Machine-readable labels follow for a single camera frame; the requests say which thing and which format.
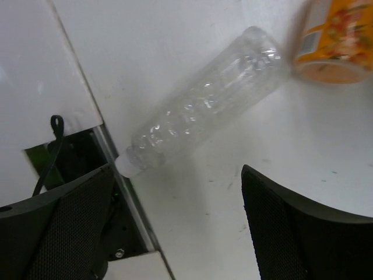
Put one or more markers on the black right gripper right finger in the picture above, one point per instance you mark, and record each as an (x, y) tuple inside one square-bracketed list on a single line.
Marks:
[(295, 237)]

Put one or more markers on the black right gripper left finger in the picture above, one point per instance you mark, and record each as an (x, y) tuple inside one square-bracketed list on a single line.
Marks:
[(57, 234)]

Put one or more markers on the clear crushed plastic bottle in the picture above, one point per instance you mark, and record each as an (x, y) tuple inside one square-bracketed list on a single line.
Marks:
[(247, 71)]

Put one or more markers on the orange juice bottle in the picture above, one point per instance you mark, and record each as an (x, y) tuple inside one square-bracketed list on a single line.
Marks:
[(335, 46)]

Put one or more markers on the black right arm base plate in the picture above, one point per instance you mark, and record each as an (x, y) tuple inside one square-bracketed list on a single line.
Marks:
[(126, 232)]

